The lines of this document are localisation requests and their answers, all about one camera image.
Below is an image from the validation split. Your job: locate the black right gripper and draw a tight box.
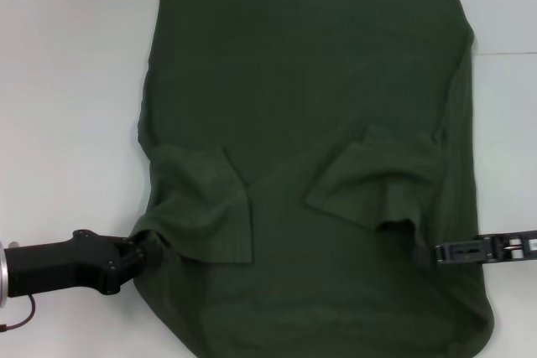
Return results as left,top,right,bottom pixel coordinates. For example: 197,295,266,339
414,230,537,267

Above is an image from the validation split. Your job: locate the dark green shirt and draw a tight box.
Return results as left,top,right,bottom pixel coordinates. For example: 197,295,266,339
128,0,497,358

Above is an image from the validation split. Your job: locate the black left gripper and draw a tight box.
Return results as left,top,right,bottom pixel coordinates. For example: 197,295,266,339
3,228,165,297

